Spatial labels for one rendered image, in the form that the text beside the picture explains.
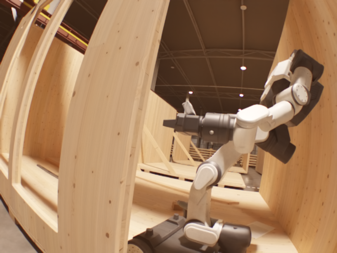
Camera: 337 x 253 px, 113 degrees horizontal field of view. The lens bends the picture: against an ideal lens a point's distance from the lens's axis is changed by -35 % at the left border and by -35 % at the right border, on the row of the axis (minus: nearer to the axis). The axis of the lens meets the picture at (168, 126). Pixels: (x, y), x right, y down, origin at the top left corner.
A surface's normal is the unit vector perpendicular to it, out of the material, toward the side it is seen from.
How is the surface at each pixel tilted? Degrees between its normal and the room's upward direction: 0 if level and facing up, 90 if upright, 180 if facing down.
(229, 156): 90
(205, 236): 90
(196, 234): 90
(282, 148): 110
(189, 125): 90
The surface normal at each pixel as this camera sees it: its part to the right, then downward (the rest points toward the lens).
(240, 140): -0.36, 0.60
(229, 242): -0.48, -0.18
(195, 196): -0.64, 0.21
